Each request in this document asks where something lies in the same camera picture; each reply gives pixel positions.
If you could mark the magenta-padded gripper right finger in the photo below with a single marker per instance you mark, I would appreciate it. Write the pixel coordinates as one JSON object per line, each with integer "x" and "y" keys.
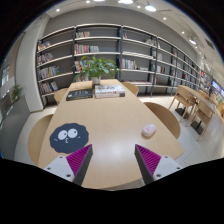
{"x": 149, "y": 160}

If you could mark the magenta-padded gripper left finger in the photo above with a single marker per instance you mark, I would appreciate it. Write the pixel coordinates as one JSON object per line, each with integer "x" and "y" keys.
{"x": 78, "y": 160}

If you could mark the pale pink computer mouse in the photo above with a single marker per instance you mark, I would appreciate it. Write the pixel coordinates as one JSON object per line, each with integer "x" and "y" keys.
{"x": 149, "y": 130}

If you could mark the dark cartoon-eyed mouse pad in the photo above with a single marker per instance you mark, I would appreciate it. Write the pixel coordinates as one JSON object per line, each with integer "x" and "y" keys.
{"x": 68, "y": 138}

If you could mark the round-backed wooden chair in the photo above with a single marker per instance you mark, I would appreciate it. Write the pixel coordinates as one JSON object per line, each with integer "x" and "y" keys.
{"x": 38, "y": 138}
{"x": 165, "y": 118}
{"x": 60, "y": 95}
{"x": 131, "y": 88}

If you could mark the black book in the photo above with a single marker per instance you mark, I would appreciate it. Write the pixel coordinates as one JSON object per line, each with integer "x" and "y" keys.
{"x": 79, "y": 94}

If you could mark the group of slatted wooden chairs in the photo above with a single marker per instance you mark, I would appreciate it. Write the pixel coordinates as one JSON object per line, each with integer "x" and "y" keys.
{"x": 181, "y": 98}

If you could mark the white book with red-lettered spine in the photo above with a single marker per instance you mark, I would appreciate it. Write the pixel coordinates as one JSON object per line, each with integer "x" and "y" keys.
{"x": 110, "y": 95}

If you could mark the white book with printed cover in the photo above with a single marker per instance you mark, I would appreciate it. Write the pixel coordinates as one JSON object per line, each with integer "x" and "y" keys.
{"x": 109, "y": 88}

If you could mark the wooden side table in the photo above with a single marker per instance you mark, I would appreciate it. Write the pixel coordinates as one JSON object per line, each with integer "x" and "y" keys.
{"x": 196, "y": 95}

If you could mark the small green floor plant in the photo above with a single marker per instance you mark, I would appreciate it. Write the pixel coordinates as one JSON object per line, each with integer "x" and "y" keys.
{"x": 16, "y": 92}

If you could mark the green potted plant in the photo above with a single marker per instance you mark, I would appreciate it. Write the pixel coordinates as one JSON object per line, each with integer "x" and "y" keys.
{"x": 95, "y": 68}

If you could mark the grey bookshelf unit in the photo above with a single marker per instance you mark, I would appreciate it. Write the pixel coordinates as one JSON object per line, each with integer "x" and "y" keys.
{"x": 100, "y": 43}

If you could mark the group of ceiling lights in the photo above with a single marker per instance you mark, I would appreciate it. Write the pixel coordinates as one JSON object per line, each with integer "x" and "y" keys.
{"x": 150, "y": 8}

